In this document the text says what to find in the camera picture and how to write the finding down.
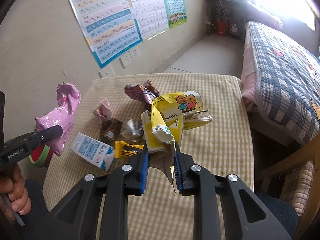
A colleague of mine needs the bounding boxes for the blue phonics wall poster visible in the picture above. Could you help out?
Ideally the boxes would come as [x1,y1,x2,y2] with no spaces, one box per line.
[65,0,143,69]

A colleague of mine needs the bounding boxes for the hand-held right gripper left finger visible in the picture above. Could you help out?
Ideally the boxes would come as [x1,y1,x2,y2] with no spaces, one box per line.
[46,145,150,240]

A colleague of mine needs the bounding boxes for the person's leg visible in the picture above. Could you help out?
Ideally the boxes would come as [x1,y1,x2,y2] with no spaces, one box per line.
[254,190,299,240]
[15,179,53,240]

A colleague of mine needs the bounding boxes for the maroon snack wrapper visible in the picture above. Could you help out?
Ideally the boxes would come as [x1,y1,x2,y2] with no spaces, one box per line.
[124,80,160,104]

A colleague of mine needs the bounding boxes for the white chart wall poster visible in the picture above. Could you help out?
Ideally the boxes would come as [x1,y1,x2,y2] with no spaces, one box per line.
[124,0,168,40]

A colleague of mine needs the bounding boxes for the person's right leg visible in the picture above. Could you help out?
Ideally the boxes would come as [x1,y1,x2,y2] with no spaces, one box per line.
[254,190,299,240]

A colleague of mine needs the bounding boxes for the yellow black wrapper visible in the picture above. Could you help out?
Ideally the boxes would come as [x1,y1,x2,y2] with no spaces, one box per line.
[114,141,145,158]

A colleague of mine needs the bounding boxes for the black white foil wrapper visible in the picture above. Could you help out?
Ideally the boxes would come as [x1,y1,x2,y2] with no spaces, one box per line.
[121,118,145,143]

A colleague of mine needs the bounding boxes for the green-rimmed red basin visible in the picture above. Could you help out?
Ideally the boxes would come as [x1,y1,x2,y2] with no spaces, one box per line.
[29,127,54,169]

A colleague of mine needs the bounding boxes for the pink bed sheet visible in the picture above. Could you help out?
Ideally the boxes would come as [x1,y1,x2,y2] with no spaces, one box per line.
[241,37,265,113]

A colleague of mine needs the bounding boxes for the dark bedside shelf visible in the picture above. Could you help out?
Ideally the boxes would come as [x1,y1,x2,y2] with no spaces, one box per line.
[204,0,247,42]

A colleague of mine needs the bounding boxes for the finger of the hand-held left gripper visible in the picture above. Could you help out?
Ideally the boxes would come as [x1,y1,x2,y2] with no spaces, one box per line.
[24,125,63,147]

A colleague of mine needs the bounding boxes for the green chart wall poster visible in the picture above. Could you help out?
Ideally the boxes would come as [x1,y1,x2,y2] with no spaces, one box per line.
[160,0,188,29]

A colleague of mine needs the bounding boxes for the person's left leg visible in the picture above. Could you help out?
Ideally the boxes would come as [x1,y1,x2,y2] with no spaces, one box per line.
[15,179,53,240]

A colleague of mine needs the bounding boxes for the pink plastic wrapper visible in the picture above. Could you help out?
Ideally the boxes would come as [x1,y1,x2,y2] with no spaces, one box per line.
[35,82,82,157]

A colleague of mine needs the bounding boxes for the quilted chair cushion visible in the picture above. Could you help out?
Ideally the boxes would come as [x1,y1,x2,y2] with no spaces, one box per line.
[277,160,318,217]

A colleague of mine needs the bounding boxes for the white blue milk carton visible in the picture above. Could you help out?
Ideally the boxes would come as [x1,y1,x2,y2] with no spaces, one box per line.
[70,132,115,172]

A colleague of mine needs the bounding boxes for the white blank wall plate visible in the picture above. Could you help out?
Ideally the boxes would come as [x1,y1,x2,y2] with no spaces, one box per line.
[98,66,115,79]

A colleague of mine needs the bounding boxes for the yellow bear print carton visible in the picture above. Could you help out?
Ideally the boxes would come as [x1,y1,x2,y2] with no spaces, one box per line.
[141,91,213,187]

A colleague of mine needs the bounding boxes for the wooden chair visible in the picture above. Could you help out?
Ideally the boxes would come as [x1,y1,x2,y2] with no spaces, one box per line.
[257,149,320,240]

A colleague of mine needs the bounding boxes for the pink pillow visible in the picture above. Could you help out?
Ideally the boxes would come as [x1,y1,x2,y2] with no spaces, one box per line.
[246,1,284,29]

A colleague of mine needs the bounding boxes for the brown snack wrapper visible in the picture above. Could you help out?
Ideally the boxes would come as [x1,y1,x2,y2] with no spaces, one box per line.
[99,118,123,140]

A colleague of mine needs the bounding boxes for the bed with plaid quilt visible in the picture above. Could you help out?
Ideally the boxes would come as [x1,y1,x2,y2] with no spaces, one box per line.
[246,21,320,145]

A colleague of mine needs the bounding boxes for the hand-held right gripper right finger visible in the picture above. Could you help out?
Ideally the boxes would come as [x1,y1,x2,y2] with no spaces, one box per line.
[172,141,293,240]

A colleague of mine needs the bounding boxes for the person's left hand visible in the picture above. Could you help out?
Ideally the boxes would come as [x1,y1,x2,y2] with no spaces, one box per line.
[0,165,32,222]

